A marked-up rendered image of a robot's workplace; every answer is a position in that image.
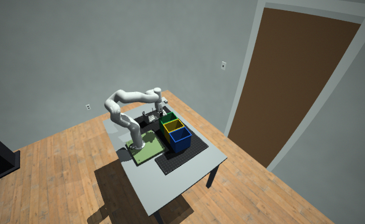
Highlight yellow open-top bin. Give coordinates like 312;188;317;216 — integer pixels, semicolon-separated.
163;119;184;144

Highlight green open-top bin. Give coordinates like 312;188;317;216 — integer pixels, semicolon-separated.
158;112;178;135

